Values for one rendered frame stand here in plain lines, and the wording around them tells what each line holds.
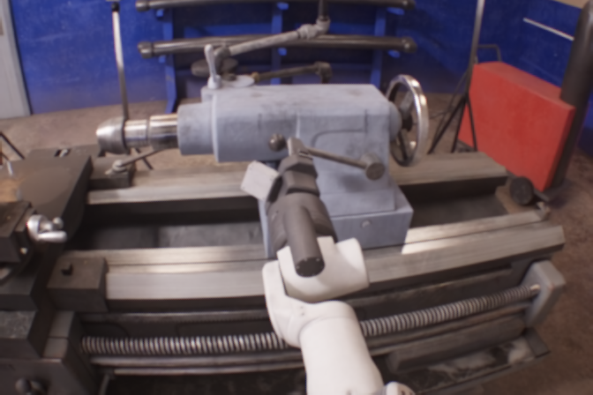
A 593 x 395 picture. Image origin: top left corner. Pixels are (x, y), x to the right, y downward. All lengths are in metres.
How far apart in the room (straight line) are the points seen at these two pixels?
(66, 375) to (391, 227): 0.82
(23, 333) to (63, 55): 3.61
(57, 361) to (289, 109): 0.72
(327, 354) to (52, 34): 4.07
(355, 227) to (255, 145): 0.28
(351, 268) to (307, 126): 0.43
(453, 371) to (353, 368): 0.98
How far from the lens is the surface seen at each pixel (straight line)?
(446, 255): 1.01
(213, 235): 1.18
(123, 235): 1.24
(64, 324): 0.95
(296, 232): 0.48
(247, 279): 0.89
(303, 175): 0.62
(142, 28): 3.98
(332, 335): 0.41
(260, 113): 0.83
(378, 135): 0.90
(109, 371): 1.06
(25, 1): 4.33
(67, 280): 0.93
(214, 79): 0.93
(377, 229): 0.95
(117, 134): 0.91
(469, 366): 1.37
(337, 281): 0.49
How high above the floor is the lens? 1.49
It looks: 32 degrees down
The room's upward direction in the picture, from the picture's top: 2 degrees clockwise
